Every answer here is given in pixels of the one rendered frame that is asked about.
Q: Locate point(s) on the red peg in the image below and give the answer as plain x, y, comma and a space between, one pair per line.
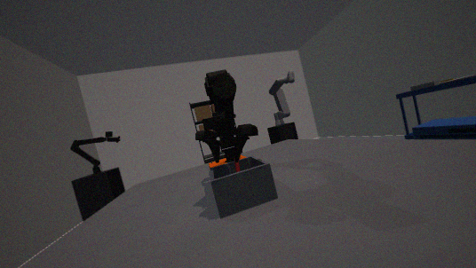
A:
237, 166

